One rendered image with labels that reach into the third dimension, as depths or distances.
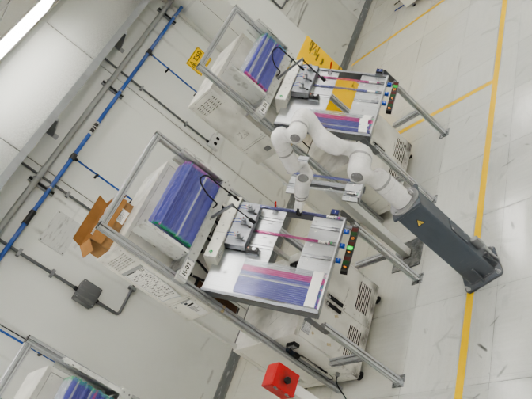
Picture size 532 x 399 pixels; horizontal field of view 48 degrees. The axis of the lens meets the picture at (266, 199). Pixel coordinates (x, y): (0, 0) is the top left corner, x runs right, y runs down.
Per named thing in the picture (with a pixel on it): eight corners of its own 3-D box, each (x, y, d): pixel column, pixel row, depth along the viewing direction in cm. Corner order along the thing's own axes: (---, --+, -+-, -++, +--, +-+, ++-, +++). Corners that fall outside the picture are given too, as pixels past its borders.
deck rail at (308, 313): (319, 316, 332) (318, 310, 328) (318, 319, 331) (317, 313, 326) (203, 292, 354) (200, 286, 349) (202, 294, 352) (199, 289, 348)
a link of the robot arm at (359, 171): (392, 169, 326) (362, 142, 318) (388, 193, 313) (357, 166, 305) (375, 179, 334) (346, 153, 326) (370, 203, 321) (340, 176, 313)
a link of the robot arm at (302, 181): (298, 184, 352) (292, 195, 347) (299, 169, 342) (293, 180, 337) (311, 188, 351) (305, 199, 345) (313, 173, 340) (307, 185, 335)
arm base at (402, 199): (416, 182, 335) (394, 162, 329) (420, 202, 320) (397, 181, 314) (389, 201, 344) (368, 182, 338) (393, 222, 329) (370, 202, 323)
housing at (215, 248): (245, 210, 393) (242, 196, 383) (219, 271, 363) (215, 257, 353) (234, 209, 395) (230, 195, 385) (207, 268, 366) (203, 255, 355)
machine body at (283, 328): (385, 291, 416) (323, 241, 395) (365, 383, 374) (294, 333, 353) (323, 310, 463) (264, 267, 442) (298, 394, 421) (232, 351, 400)
